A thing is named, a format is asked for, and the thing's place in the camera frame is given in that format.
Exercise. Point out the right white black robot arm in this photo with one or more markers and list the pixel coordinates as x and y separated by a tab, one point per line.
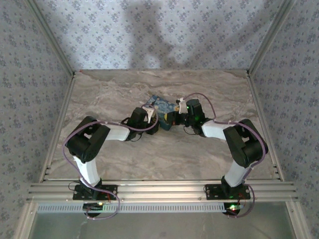
214	129

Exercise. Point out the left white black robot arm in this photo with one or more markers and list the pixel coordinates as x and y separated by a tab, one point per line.
117	133

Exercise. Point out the aluminium cross rail frame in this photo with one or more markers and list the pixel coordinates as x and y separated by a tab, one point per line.
162	190

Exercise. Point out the aluminium table side rail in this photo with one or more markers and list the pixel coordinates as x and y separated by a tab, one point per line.
257	99
59	127

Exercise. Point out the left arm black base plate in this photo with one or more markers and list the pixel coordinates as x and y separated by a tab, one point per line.
112	192

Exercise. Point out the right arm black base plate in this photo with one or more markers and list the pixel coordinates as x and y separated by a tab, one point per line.
211	193

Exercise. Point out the aluminium corner post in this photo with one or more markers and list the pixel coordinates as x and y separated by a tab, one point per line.
269	37
52	37

